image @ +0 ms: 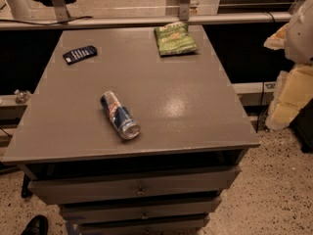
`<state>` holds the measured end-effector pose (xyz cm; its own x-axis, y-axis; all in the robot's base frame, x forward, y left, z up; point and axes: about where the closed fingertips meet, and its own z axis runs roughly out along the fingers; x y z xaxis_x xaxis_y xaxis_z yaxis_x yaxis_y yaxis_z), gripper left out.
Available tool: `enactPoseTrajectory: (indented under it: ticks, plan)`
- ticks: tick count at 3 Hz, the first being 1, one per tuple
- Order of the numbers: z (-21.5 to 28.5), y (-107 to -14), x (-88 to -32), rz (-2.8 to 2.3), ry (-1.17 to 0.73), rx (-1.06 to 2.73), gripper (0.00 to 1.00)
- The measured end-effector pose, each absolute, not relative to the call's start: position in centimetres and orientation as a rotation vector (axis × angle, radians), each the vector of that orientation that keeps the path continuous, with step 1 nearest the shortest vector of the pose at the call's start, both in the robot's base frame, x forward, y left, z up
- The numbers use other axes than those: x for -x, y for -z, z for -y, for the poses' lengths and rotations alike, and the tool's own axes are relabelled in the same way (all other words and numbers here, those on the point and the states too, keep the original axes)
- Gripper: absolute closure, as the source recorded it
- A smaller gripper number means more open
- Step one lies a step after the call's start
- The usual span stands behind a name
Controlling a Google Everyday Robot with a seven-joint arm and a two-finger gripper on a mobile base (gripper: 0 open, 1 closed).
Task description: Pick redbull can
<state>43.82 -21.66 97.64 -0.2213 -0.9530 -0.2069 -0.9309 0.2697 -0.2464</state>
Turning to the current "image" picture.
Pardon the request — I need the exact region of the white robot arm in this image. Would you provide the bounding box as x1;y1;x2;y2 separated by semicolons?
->
285;0;313;65

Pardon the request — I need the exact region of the blue silver redbull can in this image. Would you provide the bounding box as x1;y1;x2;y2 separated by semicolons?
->
100;91;140;140

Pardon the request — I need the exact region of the grey drawer cabinet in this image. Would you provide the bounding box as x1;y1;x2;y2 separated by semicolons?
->
3;26;258;235

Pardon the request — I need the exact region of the green chip bag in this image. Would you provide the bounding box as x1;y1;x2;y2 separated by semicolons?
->
155;22;198;56

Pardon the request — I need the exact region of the top grey drawer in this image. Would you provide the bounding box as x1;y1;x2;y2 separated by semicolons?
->
29;165;241;205

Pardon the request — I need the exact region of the grey drawer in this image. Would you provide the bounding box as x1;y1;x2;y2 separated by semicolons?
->
79;214;208;235
29;165;241;205
61;196;221;224

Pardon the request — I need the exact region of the dark blue snack packet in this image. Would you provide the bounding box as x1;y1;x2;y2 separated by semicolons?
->
63;45;98;65

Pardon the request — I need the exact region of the middle grey drawer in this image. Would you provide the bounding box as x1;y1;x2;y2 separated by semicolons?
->
61;196;221;224

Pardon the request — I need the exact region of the bottom grey drawer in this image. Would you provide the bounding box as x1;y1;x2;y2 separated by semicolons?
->
79;214;208;235

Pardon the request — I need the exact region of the crumpled clear plastic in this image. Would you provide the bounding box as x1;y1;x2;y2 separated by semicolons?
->
14;89;31;104

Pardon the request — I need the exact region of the yellow foam block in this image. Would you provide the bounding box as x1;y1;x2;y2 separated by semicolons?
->
265;64;313;130

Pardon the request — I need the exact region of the black shoe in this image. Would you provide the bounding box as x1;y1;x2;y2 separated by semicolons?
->
21;214;49;235

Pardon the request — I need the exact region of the white pipe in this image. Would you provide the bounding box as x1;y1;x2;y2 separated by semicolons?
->
5;0;33;20

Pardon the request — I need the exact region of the black cable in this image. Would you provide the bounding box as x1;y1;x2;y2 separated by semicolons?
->
0;15;94;26

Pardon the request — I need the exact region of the grey metal rail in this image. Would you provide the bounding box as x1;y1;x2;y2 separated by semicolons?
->
0;12;291;30

